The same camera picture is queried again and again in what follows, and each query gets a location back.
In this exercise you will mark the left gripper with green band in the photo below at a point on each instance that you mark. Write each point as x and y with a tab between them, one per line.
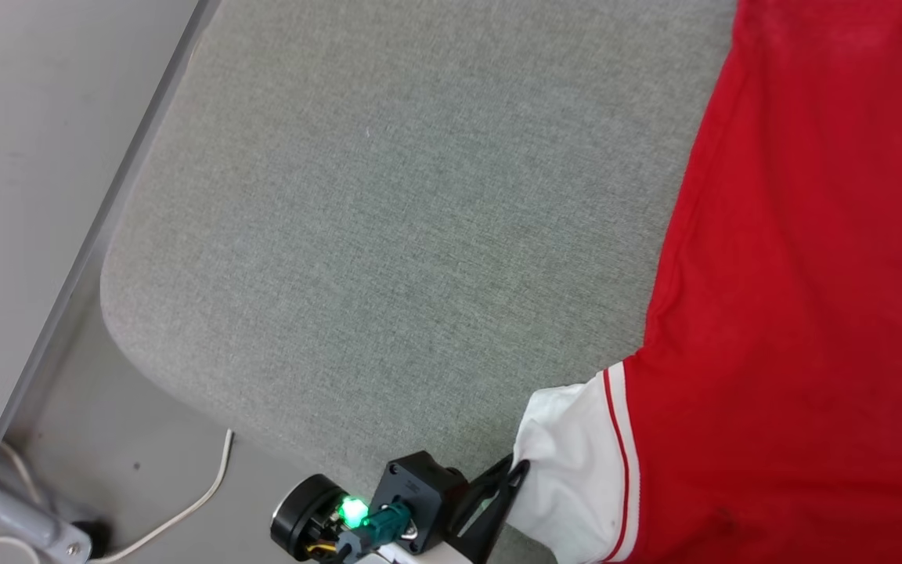
302	513

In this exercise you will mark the red shirt with white sleeves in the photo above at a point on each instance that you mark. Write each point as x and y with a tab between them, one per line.
811	313

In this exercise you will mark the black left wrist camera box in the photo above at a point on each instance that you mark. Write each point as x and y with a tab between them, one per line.
413	482

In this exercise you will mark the grey metal rail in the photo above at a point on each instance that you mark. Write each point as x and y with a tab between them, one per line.
38	352

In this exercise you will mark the grey metal tube frame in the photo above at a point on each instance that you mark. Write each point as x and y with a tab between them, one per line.
5	505

